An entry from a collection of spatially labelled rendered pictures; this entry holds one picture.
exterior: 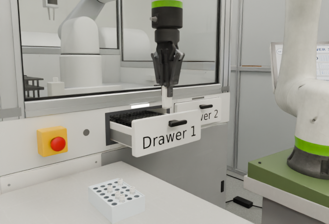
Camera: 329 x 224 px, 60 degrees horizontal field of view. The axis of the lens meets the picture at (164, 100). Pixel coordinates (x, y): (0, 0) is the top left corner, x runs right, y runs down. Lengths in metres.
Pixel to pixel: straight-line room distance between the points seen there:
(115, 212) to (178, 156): 0.62
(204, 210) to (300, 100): 0.41
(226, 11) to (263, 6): 1.29
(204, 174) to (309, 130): 0.66
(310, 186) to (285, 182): 0.06
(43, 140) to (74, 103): 0.14
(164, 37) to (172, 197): 0.43
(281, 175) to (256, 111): 1.87
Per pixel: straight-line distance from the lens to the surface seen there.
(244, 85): 2.74
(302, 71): 0.98
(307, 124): 0.86
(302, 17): 0.98
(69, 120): 0.91
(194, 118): 1.00
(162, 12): 0.83
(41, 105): 0.87
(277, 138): 2.62
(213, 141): 1.38
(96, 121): 0.95
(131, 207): 0.67
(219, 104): 1.34
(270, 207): 0.94
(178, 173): 1.25
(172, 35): 0.84
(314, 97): 0.84
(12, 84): 0.85
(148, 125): 0.86
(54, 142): 0.83
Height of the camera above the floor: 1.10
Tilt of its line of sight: 8 degrees down
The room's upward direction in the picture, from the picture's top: straight up
